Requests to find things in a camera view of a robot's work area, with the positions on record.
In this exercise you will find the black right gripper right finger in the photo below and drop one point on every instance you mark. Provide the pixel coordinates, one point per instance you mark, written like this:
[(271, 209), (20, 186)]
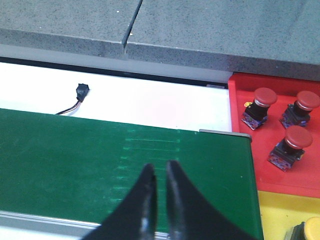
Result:
[(190, 216)]

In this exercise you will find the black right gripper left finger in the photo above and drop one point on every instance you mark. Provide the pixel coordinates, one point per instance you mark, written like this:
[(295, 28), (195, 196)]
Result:
[(135, 218)]

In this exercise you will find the yellow plastic tray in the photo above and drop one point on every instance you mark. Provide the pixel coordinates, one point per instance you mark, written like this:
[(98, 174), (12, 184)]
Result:
[(281, 212)]

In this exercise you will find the green conveyor belt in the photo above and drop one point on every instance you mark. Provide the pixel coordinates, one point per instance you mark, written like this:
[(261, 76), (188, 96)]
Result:
[(80, 169)]

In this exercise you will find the red mushroom push button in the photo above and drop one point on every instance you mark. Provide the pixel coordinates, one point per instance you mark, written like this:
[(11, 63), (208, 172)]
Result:
[(256, 114)]

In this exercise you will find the grey stone countertop slab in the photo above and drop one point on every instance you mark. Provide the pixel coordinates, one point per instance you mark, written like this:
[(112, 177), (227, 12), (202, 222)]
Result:
[(97, 28)]

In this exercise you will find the grey stone slab right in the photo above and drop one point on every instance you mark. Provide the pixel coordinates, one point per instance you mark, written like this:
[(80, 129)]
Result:
[(267, 37)]

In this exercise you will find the aluminium conveyor side rail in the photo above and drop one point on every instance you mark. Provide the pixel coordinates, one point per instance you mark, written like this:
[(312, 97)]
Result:
[(52, 226)]

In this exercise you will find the black connector with cable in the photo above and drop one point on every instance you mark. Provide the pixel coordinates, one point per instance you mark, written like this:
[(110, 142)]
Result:
[(81, 92)]

